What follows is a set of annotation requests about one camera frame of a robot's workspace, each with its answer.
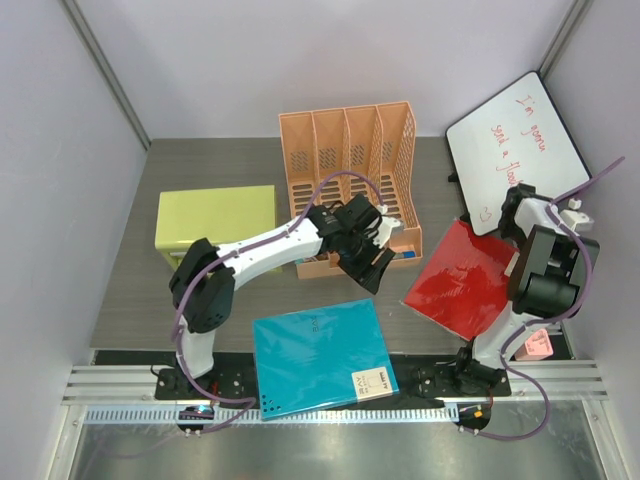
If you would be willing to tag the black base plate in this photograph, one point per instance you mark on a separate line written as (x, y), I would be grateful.
(234, 376)

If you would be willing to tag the pink cube block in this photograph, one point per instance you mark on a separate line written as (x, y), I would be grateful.
(537, 347)

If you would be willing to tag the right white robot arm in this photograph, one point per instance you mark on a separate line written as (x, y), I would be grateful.
(547, 284)

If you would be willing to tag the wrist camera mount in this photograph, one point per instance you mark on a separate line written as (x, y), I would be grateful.
(385, 226)
(577, 220)

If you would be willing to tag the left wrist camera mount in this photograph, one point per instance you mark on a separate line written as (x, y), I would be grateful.
(385, 226)

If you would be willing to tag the teal A4 folder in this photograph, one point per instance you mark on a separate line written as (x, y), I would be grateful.
(321, 358)

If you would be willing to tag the green metal drawer cabinet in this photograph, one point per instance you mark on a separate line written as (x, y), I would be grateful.
(220, 215)

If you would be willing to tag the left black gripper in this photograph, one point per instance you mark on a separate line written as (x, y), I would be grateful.
(365, 273)

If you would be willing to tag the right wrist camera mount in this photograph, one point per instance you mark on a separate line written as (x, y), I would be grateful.
(577, 220)

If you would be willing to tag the orange plastic file organizer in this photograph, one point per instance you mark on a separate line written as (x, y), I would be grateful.
(376, 141)

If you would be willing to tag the small whiteboard with writing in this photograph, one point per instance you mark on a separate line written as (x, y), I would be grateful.
(517, 136)

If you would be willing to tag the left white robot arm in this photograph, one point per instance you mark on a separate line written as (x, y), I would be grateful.
(204, 284)

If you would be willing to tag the blue and grey marker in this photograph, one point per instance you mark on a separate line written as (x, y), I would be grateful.
(405, 255)

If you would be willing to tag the red A4 folder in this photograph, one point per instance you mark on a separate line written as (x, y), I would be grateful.
(462, 287)

